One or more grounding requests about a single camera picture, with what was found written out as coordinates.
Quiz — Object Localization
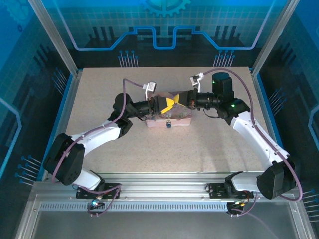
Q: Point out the thin wires at right base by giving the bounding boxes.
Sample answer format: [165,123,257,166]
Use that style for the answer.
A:
[227,191,277,239]

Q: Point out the aluminium frame post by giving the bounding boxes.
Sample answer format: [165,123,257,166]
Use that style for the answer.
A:
[251,0,300,75]
[27,0,81,76]

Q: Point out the slotted grey cable duct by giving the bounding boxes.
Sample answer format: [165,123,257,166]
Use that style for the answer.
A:
[39,202,231,212]

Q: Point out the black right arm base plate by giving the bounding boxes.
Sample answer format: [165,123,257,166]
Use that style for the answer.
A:
[207,182,258,200]

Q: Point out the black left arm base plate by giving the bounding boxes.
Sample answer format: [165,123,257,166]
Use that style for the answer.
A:
[75,183,123,200]

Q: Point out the aluminium mounting rail beam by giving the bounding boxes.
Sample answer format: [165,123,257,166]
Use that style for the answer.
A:
[31,171,301,203]

